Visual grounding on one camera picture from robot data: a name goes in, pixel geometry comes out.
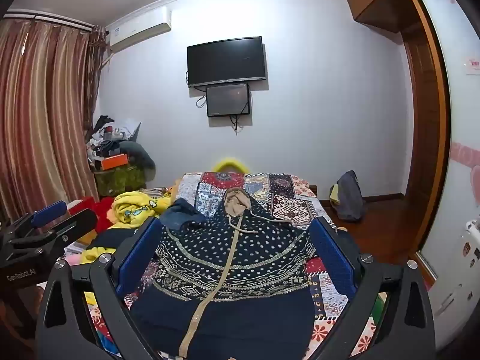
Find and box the green patterned cloth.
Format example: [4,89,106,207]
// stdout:
[94,164,148,198]

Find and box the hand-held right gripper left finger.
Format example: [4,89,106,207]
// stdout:
[35,217,166,360]

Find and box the white wall air conditioner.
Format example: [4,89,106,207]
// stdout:
[106,9,173,54]

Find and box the grey backpack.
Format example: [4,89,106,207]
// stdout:
[330,170,367,223]

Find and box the large black wall television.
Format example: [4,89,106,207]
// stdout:
[187,36,268,88]

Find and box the brown wooden door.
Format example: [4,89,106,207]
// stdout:
[343,0,451,283]

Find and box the navy patterned hooded jacket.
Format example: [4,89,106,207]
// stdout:
[129,187,319,359]

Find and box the yellow cartoon print blanket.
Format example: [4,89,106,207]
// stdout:
[80,190,178,267]

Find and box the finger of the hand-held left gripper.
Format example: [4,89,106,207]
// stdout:
[4,200,68,239]
[9,208,99,259]

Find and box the dark grey cushion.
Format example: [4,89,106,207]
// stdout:
[119,140,157,181]

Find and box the white door with stickers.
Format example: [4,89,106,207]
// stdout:
[410,0,480,350]

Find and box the pile of mixed clutter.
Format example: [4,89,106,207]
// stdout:
[85,114,143,173]

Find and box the orange box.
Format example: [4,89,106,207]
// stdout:
[101,153,130,172]

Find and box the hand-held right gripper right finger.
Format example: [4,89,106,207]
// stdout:
[309,217,437,360]

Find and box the striped brown curtain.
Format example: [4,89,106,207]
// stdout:
[0,16,110,226]

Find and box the yellow curved cushion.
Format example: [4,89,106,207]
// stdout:
[212,157,249,175]

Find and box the patchwork printed bed sheet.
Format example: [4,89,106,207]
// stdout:
[64,172,380,360]

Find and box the red cloth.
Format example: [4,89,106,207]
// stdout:
[69,196,118,234]

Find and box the small black wall monitor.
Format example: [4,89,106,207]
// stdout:
[205,83,251,118]

